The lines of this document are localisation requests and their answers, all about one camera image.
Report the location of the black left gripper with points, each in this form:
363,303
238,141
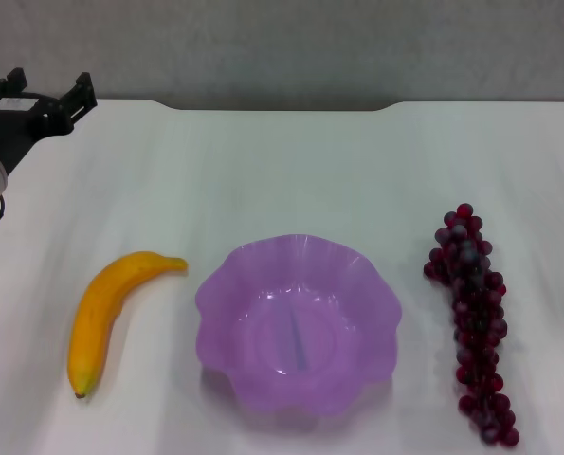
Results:
16,123

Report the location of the dark red grape bunch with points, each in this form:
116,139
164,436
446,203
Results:
476,303

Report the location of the yellow banana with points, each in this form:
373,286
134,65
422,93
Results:
96,313

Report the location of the purple wavy plastic bowl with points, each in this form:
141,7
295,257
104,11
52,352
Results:
310,294

